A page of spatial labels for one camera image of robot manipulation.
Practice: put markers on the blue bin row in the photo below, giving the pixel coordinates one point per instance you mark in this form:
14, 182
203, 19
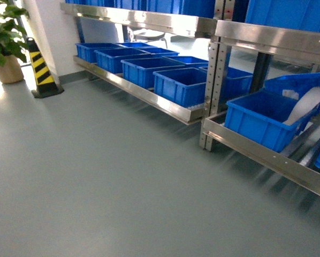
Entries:
86, 51
110, 59
185, 87
140, 71

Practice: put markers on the blue bin front left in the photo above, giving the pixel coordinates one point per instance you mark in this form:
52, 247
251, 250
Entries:
248, 116

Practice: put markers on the yellow black traffic cone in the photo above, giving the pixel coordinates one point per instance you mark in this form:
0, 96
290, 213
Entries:
45, 83

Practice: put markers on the tilted blue bin behind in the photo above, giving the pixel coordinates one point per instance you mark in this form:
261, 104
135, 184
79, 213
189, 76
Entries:
285, 91

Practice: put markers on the grey curved sheet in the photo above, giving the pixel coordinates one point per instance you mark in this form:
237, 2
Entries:
305, 105

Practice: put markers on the green potted plant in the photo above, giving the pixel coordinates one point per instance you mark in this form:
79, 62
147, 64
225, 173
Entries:
12, 43

